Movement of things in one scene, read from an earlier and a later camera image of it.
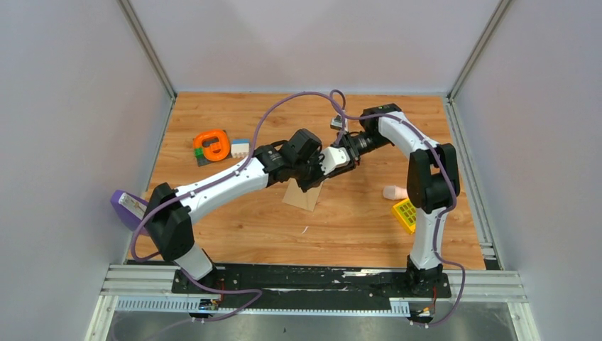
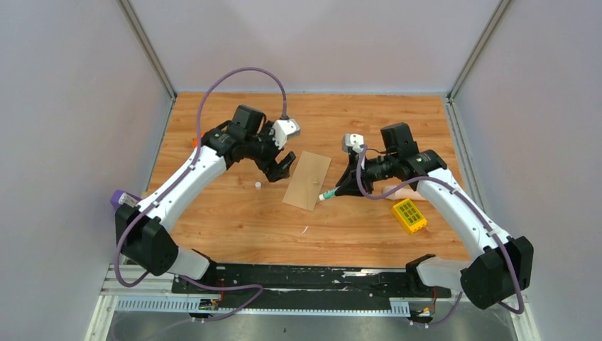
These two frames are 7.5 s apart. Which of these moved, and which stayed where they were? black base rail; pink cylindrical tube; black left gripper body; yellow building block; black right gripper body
Moved: black right gripper body; black left gripper body
Stayed: yellow building block; black base rail; pink cylindrical tube
